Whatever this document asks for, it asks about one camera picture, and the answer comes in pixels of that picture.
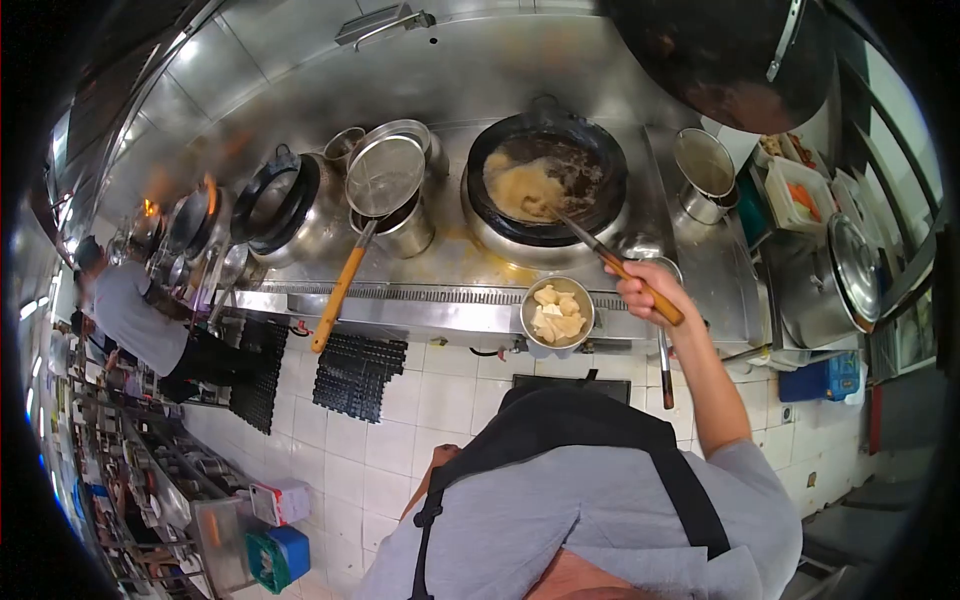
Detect person's right hand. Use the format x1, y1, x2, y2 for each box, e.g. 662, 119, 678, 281
604, 259, 705, 337

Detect person's right fingers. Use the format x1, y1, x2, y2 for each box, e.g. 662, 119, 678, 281
604, 260, 665, 318

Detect wooden handled steel ladle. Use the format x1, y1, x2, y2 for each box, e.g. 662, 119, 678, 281
522, 196, 687, 328

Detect pile of pale food pieces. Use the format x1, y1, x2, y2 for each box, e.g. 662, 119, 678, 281
529, 284, 588, 345

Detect steel bowl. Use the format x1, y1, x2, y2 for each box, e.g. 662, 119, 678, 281
519, 275, 597, 351

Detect steel pot with liquid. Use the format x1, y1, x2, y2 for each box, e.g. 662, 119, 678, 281
672, 127, 741, 227

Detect yellow brown sauce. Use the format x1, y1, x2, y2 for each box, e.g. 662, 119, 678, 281
482, 145, 606, 225

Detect stainless steel cooking range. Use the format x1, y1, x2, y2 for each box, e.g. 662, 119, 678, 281
202, 112, 770, 355

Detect large lidded steel pot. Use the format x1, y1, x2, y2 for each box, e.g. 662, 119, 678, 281
763, 213, 887, 351

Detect white tub with carrots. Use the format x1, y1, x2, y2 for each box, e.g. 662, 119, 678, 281
764, 155, 838, 234

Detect blue plastic box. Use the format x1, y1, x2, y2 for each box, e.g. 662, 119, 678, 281
777, 351, 863, 405

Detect person's body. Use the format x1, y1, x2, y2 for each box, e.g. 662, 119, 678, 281
352, 386, 804, 600

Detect large hanging dark wok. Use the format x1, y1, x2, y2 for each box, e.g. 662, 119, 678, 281
598, 0, 838, 137

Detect black grid floor mat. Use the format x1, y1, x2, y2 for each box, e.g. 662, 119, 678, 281
228, 318, 291, 437
312, 333, 411, 426

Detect large round steel pot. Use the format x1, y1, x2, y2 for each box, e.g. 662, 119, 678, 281
246, 153, 360, 270

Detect small steel cup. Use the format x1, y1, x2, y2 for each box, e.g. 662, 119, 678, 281
323, 126, 368, 175

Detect empty black wok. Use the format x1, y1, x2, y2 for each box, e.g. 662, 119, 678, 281
229, 144, 324, 257

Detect red and white box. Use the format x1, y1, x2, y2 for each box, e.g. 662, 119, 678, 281
249, 479, 313, 528

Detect blue and green container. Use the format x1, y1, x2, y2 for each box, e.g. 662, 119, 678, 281
245, 525, 312, 596

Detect steel counter with containers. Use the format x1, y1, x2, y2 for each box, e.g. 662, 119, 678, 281
41, 337, 252, 600

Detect dark handled steel ladle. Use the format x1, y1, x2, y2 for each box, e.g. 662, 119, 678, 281
621, 255, 685, 411

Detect wooden handled mesh strainer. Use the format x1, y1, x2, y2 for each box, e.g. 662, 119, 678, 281
310, 134, 428, 354

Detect steel wall fixture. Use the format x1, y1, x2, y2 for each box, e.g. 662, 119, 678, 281
334, 3, 438, 52

